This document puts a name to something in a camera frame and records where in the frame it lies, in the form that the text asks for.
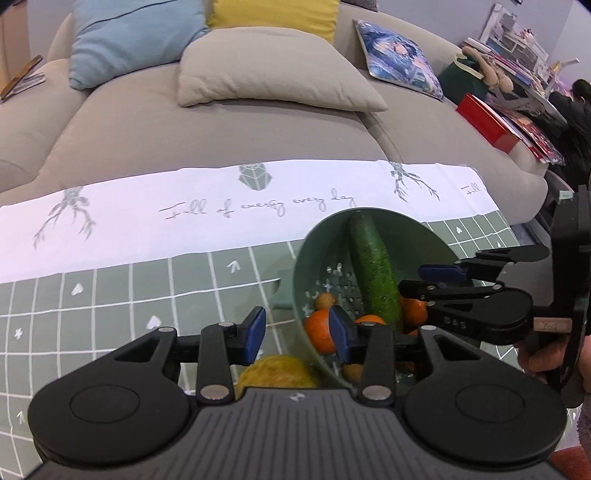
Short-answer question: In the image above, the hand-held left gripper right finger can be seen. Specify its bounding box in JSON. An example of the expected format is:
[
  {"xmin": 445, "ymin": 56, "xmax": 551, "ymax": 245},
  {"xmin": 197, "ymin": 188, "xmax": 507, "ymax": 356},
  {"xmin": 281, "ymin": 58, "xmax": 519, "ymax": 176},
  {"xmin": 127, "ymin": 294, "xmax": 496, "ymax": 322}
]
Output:
[{"xmin": 328, "ymin": 305, "xmax": 476, "ymax": 407}]

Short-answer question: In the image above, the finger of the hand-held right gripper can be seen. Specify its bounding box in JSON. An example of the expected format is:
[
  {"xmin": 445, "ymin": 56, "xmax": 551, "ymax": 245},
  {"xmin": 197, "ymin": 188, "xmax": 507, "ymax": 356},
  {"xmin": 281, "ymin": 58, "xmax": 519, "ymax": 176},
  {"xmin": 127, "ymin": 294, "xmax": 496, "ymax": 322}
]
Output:
[
  {"xmin": 398, "ymin": 278, "xmax": 536, "ymax": 346},
  {"xmin": 418, "ymin": 244, "xmax": 551, "ymax": 284}
]

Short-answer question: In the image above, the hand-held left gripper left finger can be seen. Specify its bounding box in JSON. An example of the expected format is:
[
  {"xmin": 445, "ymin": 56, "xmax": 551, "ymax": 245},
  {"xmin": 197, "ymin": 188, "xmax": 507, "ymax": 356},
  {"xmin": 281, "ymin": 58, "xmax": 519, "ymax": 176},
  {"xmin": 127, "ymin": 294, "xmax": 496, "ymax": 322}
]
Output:
[{"xmin": 113, "ymin": 305, "xmax": 267, "ymax": 407}]

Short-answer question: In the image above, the yellow round melon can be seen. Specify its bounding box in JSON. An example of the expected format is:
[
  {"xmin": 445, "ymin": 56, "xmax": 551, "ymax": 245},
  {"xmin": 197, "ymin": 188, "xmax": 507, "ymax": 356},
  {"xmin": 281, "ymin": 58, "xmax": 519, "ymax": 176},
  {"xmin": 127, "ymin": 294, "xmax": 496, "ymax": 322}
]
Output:
[{"xmin": 235, "ymin": 355, "xmax": 319, "ymax": 400}]

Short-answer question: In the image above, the green cucumber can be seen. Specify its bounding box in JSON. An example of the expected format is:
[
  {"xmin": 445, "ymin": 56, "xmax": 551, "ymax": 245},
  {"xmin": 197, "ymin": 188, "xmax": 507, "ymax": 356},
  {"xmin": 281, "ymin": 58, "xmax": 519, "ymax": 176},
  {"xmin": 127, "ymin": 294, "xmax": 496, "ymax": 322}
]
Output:
[{"xmin": 348, "ymin": 213, "xmax": 402, "ymax": 324}]

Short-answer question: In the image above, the green colander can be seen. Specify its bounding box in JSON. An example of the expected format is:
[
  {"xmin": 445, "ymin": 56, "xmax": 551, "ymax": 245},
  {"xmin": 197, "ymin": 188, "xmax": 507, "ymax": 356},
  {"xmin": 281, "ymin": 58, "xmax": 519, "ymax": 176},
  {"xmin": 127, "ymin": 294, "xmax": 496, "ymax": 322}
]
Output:
[{"xmin": 277, "ymin": 209, "xmax": 462, "ymax": 388}]

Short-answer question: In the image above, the person's right forearm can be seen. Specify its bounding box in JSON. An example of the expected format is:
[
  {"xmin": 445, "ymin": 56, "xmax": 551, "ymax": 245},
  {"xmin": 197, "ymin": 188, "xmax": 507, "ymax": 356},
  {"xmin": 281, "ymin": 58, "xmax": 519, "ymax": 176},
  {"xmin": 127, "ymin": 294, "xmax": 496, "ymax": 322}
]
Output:
[{"xmin": 576, "ymin": 406, "xmax": 591, "ymax": 459}]

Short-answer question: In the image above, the person's right hand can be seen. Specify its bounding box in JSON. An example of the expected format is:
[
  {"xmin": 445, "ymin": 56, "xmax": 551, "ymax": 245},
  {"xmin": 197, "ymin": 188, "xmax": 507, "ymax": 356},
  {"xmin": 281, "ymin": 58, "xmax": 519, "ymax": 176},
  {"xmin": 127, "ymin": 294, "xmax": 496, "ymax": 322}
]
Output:
[{"xmin": 517, "ymin": 330, "xmax": 575, "ymax": 386}]

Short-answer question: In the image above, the stack of magazines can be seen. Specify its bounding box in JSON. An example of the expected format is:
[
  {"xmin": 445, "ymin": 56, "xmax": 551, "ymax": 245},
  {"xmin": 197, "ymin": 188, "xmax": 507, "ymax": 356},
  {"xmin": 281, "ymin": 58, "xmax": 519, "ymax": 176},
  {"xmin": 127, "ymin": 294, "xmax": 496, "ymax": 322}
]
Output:
[{"xmin": 496, "ymin": 108, "xmax": 566, "ymax": 165}]

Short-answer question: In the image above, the green checked tablecloth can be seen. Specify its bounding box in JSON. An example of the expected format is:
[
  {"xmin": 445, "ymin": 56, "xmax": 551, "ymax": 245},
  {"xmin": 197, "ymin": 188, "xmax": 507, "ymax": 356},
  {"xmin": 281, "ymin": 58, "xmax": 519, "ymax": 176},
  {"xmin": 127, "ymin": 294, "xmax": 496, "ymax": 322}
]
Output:
[{"xmin": 0, "ymin": 159, "xmax": 529, "ymax": 478}]

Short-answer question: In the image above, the red box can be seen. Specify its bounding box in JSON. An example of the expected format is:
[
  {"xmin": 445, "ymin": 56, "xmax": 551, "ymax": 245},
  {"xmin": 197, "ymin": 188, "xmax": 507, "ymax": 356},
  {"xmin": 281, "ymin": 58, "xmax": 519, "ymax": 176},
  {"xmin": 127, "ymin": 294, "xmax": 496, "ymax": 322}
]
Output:
[{"xmin": 456, "ymin": 93, "xmax": 520, "ymax": 155}]

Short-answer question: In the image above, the red fuzzy cloth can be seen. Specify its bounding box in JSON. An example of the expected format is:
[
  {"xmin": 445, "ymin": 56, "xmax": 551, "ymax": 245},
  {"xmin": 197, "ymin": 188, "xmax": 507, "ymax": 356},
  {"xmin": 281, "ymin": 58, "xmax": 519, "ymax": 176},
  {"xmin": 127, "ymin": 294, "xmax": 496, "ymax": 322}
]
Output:
[{"xmin": 549, "ymin": 445, "xmax": 591, "ymax": 480}]

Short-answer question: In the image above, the dark green bag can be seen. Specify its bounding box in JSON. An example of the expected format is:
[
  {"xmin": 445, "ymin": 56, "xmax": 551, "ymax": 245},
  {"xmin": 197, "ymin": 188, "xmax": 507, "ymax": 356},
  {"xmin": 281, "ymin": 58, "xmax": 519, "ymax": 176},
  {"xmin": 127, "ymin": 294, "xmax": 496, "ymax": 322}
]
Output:
[{"xmin": 438, "ymin": 53, "xmax": 491, "ymax": 101}]

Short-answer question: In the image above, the beige plush toy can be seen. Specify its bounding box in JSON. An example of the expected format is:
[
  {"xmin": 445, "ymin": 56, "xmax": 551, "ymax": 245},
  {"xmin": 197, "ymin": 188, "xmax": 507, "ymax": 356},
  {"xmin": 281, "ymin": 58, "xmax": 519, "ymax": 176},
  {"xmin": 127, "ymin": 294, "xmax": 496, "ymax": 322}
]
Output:
[{"xmin": 462, "ymin": 45, "xmax": 514, "ymax": 92}]

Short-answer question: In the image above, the beige sofa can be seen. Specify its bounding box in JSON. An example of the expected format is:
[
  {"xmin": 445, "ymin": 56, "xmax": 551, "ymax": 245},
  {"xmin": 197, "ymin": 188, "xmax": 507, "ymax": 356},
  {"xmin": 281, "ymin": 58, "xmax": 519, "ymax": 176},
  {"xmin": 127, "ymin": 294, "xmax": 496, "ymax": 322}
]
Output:
[{"xmin": 0, "ymin": 0, "xmax": 549, "ymax": 222}]

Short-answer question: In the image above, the printed blue pillow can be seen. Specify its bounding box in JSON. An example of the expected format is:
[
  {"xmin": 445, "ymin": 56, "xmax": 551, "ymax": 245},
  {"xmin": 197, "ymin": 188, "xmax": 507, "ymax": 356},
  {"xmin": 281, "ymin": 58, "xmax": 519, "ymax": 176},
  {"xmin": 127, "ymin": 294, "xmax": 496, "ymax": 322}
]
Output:
[{"xmin": 353, "ymin": 18, "xmax": 445, "ymax": 100}]

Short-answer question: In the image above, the white desk shelf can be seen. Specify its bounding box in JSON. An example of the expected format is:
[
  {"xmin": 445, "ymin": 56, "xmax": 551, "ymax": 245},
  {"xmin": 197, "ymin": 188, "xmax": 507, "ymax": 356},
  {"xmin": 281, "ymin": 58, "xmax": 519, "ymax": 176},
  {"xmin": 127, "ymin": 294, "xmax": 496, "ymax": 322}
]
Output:
[{"xmin": 480, "ymin": 2, "xmax": 579, "ymax": 109}]

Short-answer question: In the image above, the beige pillow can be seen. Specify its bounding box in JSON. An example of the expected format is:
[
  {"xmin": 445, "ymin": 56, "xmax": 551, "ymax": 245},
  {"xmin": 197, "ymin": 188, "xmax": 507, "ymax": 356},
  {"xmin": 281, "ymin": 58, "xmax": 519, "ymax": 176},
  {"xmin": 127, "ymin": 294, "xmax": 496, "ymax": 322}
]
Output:
[{"xmin": 177, "ymin": 28, "xmax": 389, "ymax": 113}]

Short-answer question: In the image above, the yellow pillow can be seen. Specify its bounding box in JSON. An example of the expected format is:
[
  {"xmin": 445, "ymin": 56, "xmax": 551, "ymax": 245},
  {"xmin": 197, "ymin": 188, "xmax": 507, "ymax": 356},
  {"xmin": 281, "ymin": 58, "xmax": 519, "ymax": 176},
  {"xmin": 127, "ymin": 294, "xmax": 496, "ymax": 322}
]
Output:
[{"xmin": 205, "ymin": 0, "xmax": 341, "ymax": 45}]

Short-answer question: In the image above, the tablet on stand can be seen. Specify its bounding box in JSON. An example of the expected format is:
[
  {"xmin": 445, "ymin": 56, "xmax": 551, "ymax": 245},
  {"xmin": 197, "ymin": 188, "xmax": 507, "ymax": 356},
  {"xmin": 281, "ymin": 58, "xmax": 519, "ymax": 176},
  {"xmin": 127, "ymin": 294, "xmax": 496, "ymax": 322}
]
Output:
[{"xmin": 0, "ymin": 55, "xmax": 47, "ymax": 103}]

